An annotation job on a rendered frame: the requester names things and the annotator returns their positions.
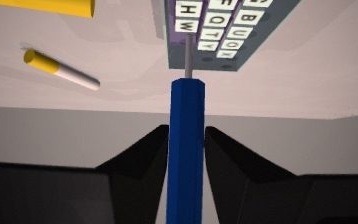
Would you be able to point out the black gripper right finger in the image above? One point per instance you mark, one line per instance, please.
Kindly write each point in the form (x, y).
(249, 189)

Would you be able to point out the keyboard with white letter keys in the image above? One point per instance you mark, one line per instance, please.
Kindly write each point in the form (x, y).
(226, 33)

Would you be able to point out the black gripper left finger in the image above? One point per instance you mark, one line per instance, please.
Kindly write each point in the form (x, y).
(125, 189)

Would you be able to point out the blue stylus with white tip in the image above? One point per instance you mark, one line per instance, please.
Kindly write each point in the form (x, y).
(184, 203)

